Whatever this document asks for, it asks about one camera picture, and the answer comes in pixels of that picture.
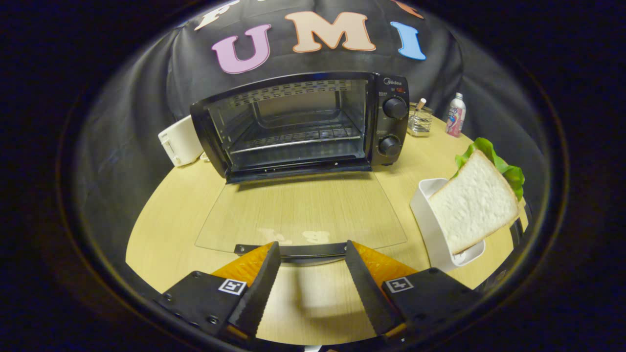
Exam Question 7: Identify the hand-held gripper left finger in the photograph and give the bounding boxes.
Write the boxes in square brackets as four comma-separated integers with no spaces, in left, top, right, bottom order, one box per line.
[154,241,282,340]

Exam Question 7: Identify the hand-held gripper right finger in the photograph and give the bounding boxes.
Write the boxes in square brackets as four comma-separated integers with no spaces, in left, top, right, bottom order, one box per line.
[345,240,482,340]

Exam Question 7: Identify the lettuce sandwich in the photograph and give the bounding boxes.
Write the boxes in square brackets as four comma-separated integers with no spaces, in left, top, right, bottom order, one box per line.
[428,137,525,255]

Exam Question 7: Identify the black toaster oven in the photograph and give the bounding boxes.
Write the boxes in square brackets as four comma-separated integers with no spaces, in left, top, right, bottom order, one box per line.
[190,71,410,267]

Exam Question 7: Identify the white pop-up toaster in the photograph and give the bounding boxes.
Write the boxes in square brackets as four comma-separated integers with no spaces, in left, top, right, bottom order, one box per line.
[158,115,204,167]

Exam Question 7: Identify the white plastic tray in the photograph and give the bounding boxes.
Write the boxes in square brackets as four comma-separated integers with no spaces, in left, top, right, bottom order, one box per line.
[410,178,486,273]

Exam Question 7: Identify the clear square holder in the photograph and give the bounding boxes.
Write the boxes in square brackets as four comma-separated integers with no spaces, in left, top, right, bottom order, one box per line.
[407,98,434,137]

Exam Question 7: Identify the white pink-label bottle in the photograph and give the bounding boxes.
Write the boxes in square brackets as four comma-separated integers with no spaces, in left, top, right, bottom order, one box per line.
[446,92,467,138]

